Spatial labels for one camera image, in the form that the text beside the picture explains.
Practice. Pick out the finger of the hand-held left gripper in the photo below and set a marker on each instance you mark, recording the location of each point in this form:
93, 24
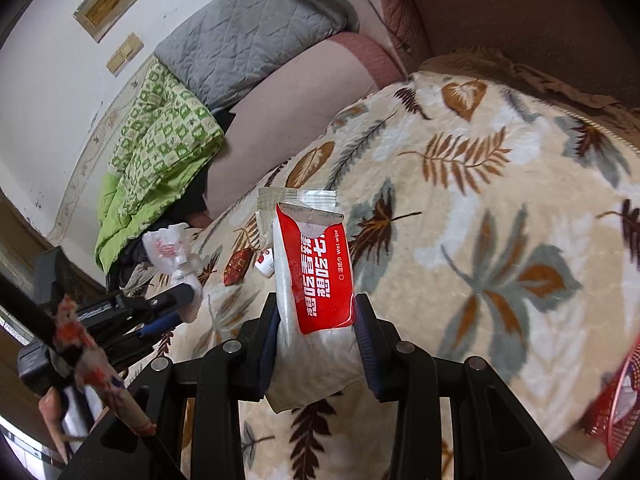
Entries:
155, 301
157, 325

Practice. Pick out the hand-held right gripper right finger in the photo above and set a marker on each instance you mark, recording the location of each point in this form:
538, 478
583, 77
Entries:
367, 350

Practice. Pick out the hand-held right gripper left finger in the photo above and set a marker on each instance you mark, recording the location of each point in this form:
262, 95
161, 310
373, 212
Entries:
267, 350

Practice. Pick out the white plastic wrapper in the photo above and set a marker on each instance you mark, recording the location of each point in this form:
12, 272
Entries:
167, 247

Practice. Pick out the red white wet wipe packet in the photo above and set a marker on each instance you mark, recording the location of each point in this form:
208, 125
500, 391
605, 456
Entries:
320, 280

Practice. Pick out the red plastic basket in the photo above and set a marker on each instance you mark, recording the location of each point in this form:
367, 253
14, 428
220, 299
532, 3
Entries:
622, 390

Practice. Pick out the person's left hand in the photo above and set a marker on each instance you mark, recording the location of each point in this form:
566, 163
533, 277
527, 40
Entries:
50, 407

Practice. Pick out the red white plastic wrap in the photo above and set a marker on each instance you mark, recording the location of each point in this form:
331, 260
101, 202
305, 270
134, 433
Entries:
95, 360

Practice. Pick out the red foil wrapper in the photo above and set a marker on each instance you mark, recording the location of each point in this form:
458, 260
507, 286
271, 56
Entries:
236, 266

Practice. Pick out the small white red packet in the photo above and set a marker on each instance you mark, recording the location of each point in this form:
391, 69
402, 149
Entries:
265, 261

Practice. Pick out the leaf print blanket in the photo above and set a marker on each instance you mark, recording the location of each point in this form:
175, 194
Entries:
500, 260

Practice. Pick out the green checkered quilt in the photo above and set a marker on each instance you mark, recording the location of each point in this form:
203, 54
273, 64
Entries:
160, 130

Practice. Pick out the brown pink fabric sofa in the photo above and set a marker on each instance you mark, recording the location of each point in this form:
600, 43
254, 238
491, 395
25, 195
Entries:
300, 90

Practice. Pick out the grey quilted pillow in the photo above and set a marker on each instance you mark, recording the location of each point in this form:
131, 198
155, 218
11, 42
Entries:
250, 25

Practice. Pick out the dark wooden door frame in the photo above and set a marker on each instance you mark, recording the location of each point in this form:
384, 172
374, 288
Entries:
22, 232

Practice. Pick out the beige wall switch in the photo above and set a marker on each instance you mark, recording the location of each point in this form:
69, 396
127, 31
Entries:
125, 55

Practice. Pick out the framed wall plaque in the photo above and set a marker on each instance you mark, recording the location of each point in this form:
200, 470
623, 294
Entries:
110, 2

